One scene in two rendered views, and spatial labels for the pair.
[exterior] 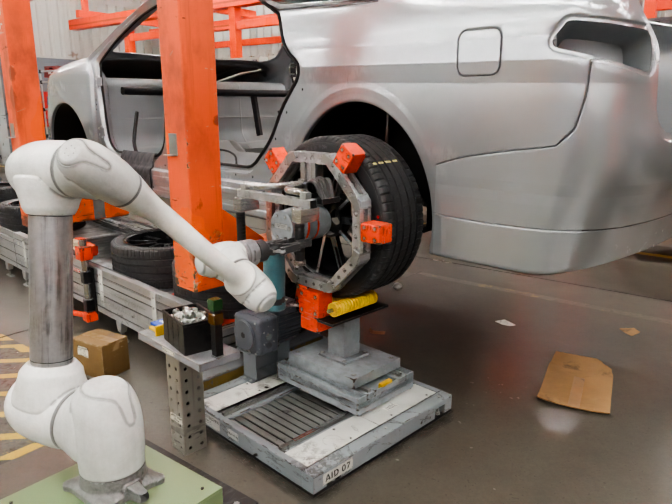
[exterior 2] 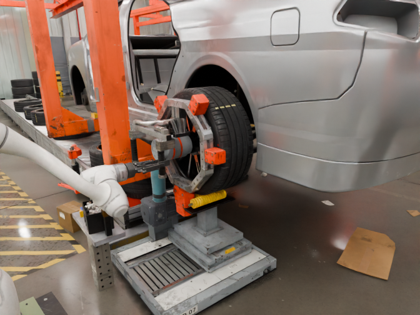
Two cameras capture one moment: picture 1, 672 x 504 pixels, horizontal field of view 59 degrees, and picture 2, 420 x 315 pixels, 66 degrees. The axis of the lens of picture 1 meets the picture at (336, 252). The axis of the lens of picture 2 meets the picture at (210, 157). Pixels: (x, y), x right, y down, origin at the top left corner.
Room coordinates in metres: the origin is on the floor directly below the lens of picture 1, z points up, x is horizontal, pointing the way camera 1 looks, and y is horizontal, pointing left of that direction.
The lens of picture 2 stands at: (0.49, -0.37, 1.34)
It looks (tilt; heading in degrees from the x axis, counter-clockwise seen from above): 17 degrees down; 9
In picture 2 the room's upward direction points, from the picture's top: 1 degrees counter-clockwise
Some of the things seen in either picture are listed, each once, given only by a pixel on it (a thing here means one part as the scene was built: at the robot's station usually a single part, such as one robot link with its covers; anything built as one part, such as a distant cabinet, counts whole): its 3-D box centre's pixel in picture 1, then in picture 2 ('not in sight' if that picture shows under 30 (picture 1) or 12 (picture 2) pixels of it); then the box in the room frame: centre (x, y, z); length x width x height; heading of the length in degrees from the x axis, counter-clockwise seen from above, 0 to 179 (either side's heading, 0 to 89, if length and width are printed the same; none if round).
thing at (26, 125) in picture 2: not in sight; (29, 112); (7.68, 5.25, 0.20); 6.82 x 0.86 x 0.39; 46
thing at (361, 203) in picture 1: (314, 221); (182, 145); (2.32, 0.08, 0.85); 0.54 x 0.07 x 0.54; 46
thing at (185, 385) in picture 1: (186, 397); (100, 255); (2.07, 0.57, 0.21); 0.10 x 0.10 x 0.42; 46
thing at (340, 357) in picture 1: (343, 334); (207, 215); (2.44, -0.03, 0.32); 0.40 x 0.30 x 0.28; 46
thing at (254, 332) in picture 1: (280, 336); (170, 213); (2.58, 0.26, 0.26); 0.42 x 0.18 x 0.35; 136
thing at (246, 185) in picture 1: (273, 175); (154, 115); (2.30, 0.24, 1.03); 0.19 x 0.18 x 0.11; 136
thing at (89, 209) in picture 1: (86, 194); (84, 117); (4.11, 1.74, 0.69); 0.52 x 0.17 x 0.35; 136
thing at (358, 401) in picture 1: (343, 374); (207, 240); (2.44, -0.04, 0.13); 0.50 x 0.36 x 0.10; 46
